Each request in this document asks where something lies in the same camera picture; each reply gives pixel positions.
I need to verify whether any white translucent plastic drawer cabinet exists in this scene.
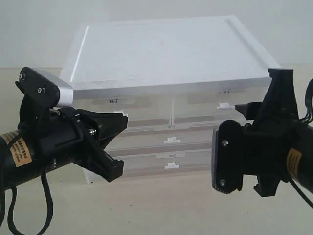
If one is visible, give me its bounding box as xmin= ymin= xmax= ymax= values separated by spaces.
xmin=58 ymin=14 xmax=282 ymax=184

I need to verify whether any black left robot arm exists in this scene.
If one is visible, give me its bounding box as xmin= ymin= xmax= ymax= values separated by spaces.
xmin=0 ymin=96 xmax=128 ymax=189

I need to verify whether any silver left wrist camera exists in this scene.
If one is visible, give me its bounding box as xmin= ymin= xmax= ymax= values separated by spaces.
xmin=16 ymin=67 xmax=73 ymax=108

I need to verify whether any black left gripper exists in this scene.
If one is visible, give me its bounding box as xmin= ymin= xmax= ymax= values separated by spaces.
xmin=18 ymin=95 xmax=129 ymax=183

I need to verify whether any middle wide translucent drawer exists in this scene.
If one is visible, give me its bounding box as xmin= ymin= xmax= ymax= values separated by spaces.
xmin=106 ymin=124 xmax=217 ymax=150

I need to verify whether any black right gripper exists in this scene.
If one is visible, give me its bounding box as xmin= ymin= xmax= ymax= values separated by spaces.
xmin=235 ymin=68 xmax=299 ymax=197

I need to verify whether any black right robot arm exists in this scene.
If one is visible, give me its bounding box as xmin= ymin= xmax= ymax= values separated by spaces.
xmin=235 ymin=68 xmax=313 ymax=196

